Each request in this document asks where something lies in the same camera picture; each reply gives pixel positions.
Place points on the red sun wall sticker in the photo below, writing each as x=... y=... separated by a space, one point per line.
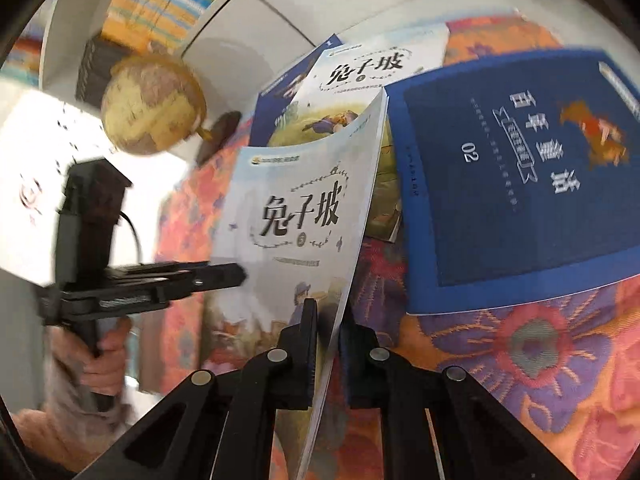
x=28 y=194

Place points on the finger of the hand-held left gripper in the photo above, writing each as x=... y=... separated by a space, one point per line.
x=165 y=269
x=225 y=274

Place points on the dark blue book orange figure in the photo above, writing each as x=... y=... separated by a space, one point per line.
x=500 y=220

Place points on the person's left hand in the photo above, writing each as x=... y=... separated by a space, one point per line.
x=112 y=360

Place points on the orange floral cloth mat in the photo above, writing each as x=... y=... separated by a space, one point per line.
x=500 y=360

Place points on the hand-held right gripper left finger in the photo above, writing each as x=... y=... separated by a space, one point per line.
x=305 y=360

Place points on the white illustrated book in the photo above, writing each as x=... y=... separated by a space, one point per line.
x=280 y=260
x=400 y=50

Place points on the person's left forearm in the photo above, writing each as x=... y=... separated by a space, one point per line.
x=55 y=420

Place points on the yellow globe on wooden base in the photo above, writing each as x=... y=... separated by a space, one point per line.
x=150 y=105

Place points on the dark blue book white figure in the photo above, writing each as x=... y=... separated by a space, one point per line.
x=272 y=110

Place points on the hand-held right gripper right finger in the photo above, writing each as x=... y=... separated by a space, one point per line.
x=347 y=370

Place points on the row of colourful shelf books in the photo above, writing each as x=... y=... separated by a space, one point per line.
x=155 y=15

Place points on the row of dark shelf books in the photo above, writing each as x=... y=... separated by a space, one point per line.
x=95 y=72

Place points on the white bookshelf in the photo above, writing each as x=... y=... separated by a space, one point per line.
x=260 y=15

